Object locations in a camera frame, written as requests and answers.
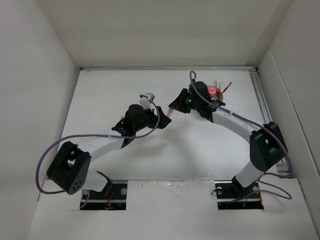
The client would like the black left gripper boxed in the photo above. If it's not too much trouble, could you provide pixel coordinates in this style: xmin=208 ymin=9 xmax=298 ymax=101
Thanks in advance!
xmin=133 ymin=105 xmax=170 ymax=133

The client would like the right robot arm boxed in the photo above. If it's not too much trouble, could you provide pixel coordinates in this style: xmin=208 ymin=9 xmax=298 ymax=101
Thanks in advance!
xmin=169 ymin=81 xmax=288 ymax=198

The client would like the pink highlighter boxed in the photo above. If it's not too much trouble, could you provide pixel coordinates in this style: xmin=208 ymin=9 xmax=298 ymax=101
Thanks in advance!
xmin=166 ymin=108 xmax=174 ymax=118
xmin=208 ymin=86 xmax=217 ymax=98

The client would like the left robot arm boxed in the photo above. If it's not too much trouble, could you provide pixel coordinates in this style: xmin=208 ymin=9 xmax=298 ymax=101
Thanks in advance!
xmin=46 ymin=104 xmax=172 ymax=199

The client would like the white round divided container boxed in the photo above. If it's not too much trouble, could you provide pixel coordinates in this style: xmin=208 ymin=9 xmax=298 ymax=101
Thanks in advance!
xmin=207 ymin=85 xmax=224 ymax=101

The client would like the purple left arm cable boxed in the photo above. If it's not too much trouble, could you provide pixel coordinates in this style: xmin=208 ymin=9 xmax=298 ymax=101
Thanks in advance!
xmin=36 ymin=93 xmax=161 ymax=210

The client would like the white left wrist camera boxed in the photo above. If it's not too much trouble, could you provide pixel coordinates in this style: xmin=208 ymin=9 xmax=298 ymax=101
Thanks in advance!
xmin=139 ymin=93 xmax=155 ymax=110

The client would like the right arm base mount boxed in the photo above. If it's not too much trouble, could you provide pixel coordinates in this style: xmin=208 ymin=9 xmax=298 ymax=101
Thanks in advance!
xmin=211 ymin=180 xmax=264 ymax=210

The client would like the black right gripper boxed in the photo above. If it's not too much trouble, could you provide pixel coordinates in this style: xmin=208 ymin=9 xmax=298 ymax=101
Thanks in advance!
xmin=169 ymin=88 xmax=201 ymax=113

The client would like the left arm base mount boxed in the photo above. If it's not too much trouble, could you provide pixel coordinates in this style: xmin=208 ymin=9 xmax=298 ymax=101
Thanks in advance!
xmin=79 ymin=171 xmax=128 ymax=211

